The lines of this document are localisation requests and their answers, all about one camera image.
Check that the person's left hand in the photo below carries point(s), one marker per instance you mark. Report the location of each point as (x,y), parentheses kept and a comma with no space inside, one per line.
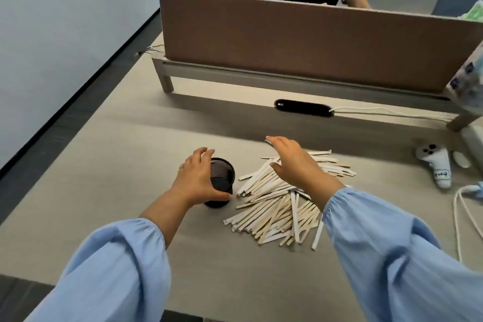
(196,182)

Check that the person's right hand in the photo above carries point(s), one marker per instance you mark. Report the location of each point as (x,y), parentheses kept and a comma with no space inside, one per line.
(298,167)

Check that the black mesh pen cup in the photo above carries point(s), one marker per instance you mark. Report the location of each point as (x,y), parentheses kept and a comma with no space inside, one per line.
(222,178)

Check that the pile of sticks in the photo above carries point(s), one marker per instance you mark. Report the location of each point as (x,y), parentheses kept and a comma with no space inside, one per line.
(271,216)

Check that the person's left forearm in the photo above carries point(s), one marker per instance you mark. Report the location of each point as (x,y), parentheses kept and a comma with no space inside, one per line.
(113,265)

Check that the person's right forearm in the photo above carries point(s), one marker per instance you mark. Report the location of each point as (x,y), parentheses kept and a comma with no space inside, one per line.
(396,265)

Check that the beige table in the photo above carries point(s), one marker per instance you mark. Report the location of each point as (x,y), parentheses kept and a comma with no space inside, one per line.
(113,144)

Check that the brown desk divider panel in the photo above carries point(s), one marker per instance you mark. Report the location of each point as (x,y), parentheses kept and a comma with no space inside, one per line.
(302,42)

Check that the white handheld controller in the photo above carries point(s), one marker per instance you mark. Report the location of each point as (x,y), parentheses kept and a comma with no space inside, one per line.
(439,167)

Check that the small white oval object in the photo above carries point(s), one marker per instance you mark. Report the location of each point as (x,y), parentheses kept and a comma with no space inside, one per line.
(461,159)

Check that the white power strip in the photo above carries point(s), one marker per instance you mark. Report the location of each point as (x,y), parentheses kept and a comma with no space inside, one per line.
(475,140)

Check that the light blue charger adapter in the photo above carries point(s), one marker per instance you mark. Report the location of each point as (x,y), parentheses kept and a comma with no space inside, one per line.
(479,189)

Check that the clear bag of packets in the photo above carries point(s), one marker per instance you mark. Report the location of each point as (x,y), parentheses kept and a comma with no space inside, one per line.
(468,84)

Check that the green printed bag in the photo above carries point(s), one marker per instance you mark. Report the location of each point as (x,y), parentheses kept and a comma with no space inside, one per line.
(473,12)

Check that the grey divider base rail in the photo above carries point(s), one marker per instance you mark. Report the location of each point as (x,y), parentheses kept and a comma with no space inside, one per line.
(226,75)

